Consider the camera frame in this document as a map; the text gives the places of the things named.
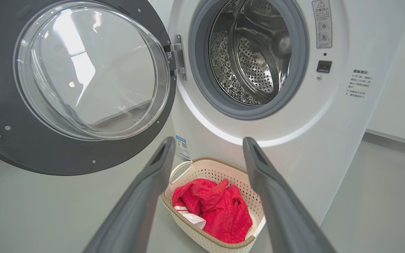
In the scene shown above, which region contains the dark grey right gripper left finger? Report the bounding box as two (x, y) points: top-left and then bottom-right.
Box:
(85, 136), (176, 253)

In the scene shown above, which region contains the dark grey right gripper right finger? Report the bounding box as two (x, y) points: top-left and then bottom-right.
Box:
(242, 137), (336, 253)

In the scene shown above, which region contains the white garment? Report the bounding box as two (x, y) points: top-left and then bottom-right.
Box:
(174, 206), (207, 229)

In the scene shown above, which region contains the red garment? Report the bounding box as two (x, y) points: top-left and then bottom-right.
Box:
(172, 178), (253, 244)

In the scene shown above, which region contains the black round glass washer door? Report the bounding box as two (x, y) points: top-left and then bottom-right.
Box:
(0, 0), (177, 176)

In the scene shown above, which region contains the cream perforated laundry basket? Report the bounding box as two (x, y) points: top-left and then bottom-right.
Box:
(161, 157), (266, 253)

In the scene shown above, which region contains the white front-load washing machine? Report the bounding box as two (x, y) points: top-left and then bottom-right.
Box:
(146, 0), (405, 225)

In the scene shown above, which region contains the black door latch socket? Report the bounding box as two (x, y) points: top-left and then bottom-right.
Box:
(316, 60), (333, 73)

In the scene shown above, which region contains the metal washer door hinge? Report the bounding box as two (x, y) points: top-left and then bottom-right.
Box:
(164, 34), (187, 81)

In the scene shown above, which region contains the blue energy label sticker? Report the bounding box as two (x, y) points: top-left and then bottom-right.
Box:
(175, 135), (190, 161)

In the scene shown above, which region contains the perforated steel washer drum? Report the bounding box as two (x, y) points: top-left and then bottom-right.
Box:
(208, 0), (292, 106)

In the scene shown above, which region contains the grey warning sticker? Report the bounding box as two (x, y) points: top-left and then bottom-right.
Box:
(311, 0), (333, 49)

